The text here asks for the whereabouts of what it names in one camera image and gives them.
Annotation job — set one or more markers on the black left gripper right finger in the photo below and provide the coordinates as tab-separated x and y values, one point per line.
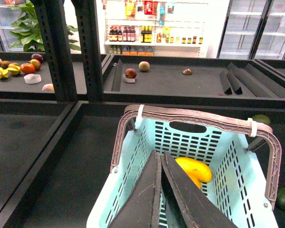
185	204

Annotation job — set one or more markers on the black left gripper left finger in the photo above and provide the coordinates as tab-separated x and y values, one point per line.
141	209

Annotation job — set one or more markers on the yellow mango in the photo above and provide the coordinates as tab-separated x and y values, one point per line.
196	168

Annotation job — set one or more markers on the light blue plastic basket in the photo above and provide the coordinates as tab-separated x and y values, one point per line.
218	161

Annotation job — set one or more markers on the brown basket handle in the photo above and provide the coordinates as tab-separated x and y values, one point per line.
247	127

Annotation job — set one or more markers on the red brown fruit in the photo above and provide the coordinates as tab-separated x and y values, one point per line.
130	73

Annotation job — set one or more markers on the white shelf with bottles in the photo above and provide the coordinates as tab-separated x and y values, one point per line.
166	28

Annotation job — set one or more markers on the glass door display fridge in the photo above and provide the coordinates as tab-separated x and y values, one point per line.
253	29

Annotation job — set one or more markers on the yellow starfruit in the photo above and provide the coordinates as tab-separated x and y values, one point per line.
4	74

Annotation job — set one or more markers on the green potted plant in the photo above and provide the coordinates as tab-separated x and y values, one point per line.
26	29

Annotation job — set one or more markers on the green metal shelf post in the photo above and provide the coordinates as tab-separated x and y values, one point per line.
53	28
86	16

